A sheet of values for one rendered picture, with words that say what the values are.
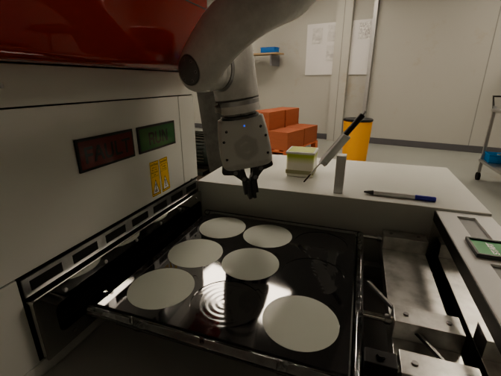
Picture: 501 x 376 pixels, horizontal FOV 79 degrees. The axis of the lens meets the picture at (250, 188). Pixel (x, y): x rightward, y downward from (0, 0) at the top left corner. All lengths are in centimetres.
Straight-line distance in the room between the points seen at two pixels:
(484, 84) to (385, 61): 166
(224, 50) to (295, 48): 680
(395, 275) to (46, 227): 55
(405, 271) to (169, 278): 41
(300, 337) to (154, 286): 23
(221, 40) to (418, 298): 49
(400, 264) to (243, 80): 44
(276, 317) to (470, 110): 643
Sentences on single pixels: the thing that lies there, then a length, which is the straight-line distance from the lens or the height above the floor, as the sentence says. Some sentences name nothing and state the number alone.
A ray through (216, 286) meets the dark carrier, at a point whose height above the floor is 90.
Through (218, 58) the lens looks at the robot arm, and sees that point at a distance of 49.
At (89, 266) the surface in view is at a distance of 53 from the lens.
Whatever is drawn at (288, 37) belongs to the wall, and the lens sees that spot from 737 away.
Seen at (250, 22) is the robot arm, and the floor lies 128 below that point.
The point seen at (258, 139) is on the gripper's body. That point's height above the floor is 110.
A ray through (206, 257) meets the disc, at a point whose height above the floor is 90.
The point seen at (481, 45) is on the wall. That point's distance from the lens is 674.
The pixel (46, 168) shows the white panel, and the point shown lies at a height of 110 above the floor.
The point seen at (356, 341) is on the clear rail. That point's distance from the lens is 43.
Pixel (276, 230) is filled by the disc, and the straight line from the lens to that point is 66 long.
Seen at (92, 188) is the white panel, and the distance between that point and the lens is 52.
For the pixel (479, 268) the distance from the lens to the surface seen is 53.
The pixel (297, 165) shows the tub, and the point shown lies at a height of 100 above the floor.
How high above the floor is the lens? 120
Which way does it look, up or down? 19 degrees down
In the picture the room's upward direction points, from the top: straight up
